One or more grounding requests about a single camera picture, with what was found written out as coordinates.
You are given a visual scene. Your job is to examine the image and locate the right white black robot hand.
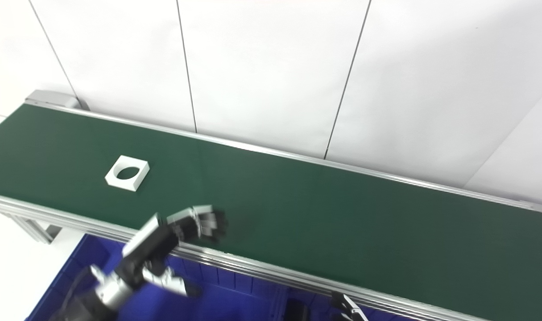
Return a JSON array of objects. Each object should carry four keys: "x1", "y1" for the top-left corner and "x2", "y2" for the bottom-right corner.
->
[{"x1": 331, "y1": 292, "x2": 370, "y2": 321}]

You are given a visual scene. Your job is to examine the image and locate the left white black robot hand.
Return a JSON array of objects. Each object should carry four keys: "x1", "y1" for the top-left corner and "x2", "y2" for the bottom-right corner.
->
[{"x1": 114, "y1": 205, "x2": 229, "y2": 299}]

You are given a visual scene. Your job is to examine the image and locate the white square part round hole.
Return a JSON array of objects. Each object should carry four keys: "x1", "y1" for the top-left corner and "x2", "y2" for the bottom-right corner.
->
[{"x1": 105, "y1": 155, "x2": 150, "y2": 192}]

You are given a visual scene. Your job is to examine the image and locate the blue bin with black part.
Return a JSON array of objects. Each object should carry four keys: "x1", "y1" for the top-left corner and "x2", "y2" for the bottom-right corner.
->
[{"x1": 271, "y1": 285, "x2": 416, "y2": 321}]

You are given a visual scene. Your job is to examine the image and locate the black block part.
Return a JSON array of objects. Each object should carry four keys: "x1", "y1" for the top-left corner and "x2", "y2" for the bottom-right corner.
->
[{"x1": 283, "y1": 299, "x2": 310, "y2": 321}]

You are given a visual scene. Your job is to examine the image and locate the blue bin with white parts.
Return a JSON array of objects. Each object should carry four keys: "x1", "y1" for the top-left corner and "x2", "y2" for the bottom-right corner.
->
[{"x1": 25, "y1": 234, "x2": 291, "y2": 321}]

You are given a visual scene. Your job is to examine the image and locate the green conveyor belt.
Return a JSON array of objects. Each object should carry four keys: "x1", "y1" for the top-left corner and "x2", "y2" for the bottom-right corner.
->
[{"x1": 0, "y1": 89, "x2": 542, "y2": 321}]

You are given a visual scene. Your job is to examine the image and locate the aluminium conveyor leg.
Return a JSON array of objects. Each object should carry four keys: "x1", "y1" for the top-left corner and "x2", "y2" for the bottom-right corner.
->
[{"x1": 2, "y1": 212, "x2": 62, "y2": 244}]

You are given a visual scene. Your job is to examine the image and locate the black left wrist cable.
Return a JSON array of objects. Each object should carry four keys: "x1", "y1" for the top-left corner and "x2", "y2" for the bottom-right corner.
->
[{"x1": 60, "y1": 267, "x2": 97, "y2": 315}]

